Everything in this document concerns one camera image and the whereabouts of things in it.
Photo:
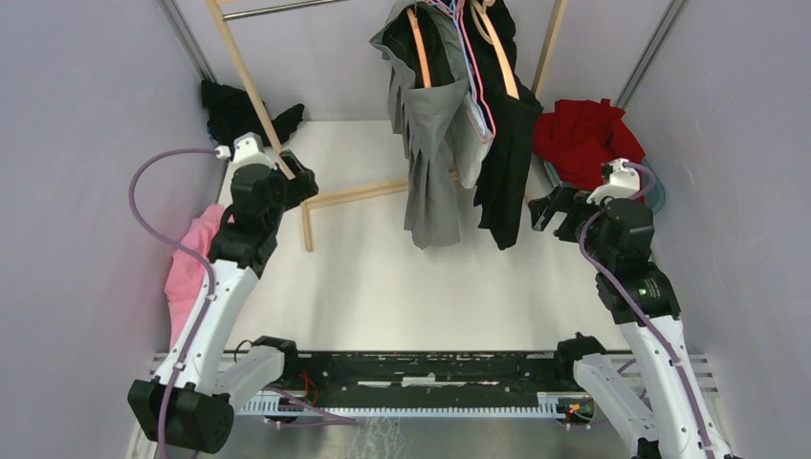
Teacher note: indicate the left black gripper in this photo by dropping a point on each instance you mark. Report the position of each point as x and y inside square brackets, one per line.
[303, 185]

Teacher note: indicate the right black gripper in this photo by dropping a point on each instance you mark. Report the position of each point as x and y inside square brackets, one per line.
[544, 207]

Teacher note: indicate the black garment corner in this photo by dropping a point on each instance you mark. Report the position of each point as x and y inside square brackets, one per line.
[231, 115]
[501, 186]

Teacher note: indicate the orange plastic hanger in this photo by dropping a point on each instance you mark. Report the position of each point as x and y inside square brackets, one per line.
[412, 16]

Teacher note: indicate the wooden clothes rack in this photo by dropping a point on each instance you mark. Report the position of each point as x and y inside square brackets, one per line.
[358, 193]

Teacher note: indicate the wooden hanger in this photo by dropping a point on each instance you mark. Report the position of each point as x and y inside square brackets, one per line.
[489, 33]

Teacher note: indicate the white skirt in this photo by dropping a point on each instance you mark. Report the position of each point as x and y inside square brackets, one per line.
[470, 141]

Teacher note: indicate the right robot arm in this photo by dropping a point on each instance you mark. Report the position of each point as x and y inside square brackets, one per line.
[614, 235]

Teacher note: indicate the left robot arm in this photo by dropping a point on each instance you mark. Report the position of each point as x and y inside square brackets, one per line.
[189, 403]

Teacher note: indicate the red garment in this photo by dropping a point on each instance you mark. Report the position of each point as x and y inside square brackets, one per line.
[579, 136]

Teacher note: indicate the teal laundry basket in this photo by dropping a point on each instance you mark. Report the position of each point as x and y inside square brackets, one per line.
[655, 199]

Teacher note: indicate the pink garment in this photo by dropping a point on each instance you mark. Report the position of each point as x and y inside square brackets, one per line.
[186, 275]

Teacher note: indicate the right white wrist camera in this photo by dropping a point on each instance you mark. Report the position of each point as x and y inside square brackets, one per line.
[620, 181]

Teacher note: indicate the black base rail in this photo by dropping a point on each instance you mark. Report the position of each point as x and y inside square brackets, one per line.
[377, 379]

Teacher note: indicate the white cable duct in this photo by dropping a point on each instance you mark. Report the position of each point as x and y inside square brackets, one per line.
[542, 405]

